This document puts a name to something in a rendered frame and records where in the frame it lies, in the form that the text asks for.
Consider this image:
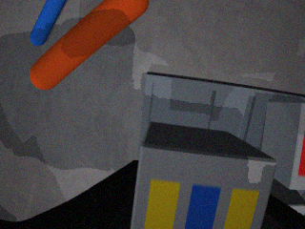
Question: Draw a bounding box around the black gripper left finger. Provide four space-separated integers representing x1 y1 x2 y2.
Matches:
0 160 138 229

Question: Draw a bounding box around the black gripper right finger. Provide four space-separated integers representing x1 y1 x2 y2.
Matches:
260 194 305 229

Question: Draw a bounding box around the blue rod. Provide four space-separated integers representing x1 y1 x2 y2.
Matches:
30 0 66 46

